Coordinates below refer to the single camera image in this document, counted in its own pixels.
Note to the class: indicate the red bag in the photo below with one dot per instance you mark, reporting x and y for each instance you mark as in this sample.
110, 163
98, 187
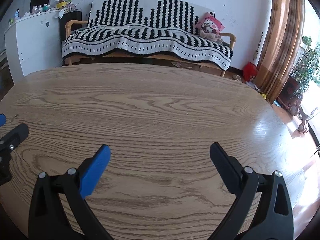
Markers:
250, 72

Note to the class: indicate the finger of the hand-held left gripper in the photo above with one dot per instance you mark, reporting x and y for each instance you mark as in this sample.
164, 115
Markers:
17, 133
2, 120

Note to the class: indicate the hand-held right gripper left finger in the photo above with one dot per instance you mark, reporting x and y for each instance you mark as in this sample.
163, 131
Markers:
96, 172

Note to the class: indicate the group of small toys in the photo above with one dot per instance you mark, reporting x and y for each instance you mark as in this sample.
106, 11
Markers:
61, 5

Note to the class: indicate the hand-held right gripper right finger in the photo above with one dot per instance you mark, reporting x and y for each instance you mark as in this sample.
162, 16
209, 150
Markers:
223, 165

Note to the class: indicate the dark red plant pot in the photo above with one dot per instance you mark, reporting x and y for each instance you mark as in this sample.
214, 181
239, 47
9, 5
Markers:
290, 88

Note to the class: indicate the wooden sofa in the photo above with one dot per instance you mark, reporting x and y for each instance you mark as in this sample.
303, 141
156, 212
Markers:
72, 25

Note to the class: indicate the beige slippers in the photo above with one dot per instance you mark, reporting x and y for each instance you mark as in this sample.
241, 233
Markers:
237, 78

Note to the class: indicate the sofa with striped blanket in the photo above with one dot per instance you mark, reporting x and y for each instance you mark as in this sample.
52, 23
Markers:
150, 40

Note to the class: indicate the brown curtain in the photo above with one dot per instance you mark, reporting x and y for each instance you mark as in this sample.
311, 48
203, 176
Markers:
280, 42

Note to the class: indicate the green potted plants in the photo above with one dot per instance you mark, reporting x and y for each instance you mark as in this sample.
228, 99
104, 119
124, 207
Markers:
307, 65

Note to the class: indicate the white cabinet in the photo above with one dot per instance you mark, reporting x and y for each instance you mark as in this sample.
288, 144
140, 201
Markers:
37, 45

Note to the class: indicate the child's tricycle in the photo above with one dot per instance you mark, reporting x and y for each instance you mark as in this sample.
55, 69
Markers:
302, 120

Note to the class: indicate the pink plush toy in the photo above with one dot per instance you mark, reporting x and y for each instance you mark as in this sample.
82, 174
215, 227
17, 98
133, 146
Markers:
210, 26

